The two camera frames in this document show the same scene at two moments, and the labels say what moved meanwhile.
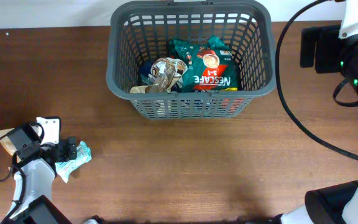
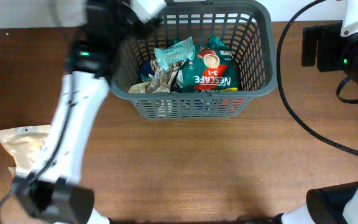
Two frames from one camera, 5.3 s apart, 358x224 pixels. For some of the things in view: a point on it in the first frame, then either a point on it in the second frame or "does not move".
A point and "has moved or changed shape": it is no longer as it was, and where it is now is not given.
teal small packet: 64,168 has moved or changed shape
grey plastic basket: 140,32 does not move
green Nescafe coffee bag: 212,65 does not move
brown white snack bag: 166,74 does not move
